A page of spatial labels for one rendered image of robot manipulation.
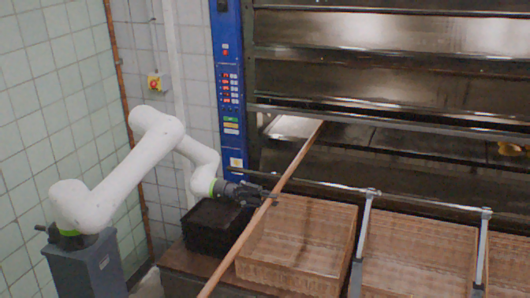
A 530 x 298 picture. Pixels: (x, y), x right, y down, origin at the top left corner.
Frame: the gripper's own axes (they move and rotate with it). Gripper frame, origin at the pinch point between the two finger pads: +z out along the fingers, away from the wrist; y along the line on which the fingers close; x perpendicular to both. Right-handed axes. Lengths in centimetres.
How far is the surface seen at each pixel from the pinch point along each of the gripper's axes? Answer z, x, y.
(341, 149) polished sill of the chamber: 17, -60, 2
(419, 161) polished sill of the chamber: 57, -60, 2
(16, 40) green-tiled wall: -120, 6, -64
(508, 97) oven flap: 91, -61, -35
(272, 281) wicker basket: -4, -10, 58
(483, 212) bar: 86, -22, 2
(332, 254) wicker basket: 18, -45, 60
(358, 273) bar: 40, 0, 30
